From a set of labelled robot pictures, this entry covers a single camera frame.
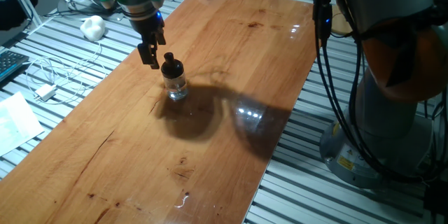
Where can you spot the wooden paddle board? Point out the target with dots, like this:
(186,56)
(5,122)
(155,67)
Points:
(341,21)

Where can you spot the small clear glass jar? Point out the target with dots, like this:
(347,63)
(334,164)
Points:
(176,89)

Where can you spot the white lumpy plastic object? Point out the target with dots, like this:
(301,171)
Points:
(92,28)

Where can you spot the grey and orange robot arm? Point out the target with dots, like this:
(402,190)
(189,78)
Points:
(385,0)

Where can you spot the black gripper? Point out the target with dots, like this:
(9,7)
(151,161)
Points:
(148,28)

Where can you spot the large wooden board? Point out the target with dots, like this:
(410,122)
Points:
(140,164)

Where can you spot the white paper sheets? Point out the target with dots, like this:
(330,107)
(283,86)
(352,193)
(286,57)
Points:
(17,122)

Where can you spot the black computer keyboard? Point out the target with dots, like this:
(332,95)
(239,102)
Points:
(10,63)

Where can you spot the silver aluminium frame post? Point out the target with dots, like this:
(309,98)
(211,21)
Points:
(21,0)

